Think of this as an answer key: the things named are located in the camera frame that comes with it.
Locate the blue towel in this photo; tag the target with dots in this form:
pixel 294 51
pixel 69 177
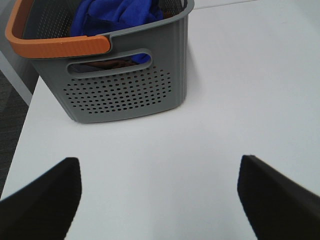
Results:
pixel 94 17

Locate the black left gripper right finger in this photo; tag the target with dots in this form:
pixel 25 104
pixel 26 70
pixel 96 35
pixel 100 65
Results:
pixel 276 207

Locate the grey perforated laundry basket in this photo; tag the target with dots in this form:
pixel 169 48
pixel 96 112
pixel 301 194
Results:
pixel 92 95

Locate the brown cloth in basket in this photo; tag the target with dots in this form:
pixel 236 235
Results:
pixel 112 63

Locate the orange basket handle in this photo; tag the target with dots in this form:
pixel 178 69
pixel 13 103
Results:
pixel 50 47

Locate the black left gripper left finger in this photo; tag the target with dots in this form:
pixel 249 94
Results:
pixel 45 208

